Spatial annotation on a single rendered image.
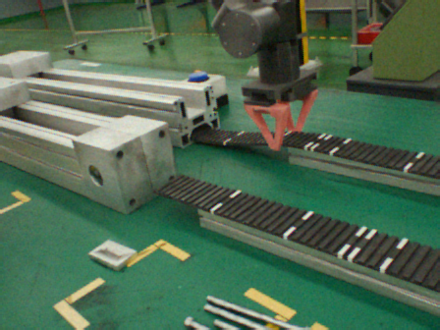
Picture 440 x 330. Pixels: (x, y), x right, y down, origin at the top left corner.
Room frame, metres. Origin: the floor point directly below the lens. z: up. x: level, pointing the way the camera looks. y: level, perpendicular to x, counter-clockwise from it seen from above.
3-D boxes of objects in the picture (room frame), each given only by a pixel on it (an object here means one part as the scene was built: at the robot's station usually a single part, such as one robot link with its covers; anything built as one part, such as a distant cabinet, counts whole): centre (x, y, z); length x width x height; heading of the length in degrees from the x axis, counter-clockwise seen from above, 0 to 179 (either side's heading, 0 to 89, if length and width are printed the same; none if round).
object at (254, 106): (0.63, -0.09, 0.85); 0.07 x 0.07 x 0.09; 45
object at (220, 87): (0.94, 0.02, 0.81); 0.10 x 0.08 x 0.06; 134
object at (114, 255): (0.44, 0.14, 0.78); 0.05 x 0.03 x 0.01; 48
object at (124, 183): (0.61, 0.12, 0.83); 0.12 x 0.09 x 0.10; 134
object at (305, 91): (0.64, -0.11, 0.85); 0.07 x 0.07 x 0.09; 45
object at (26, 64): (1.23, 0.48, 0.87); 0.16 x 0.11 x 0.07; 44
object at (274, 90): (0.64, -0.10, 0.92); 0.10 x 0.07 x 0.07; 135
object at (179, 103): (1.05, 0.30, 0.82); 0.80 x 0.10 x 0.09; 44
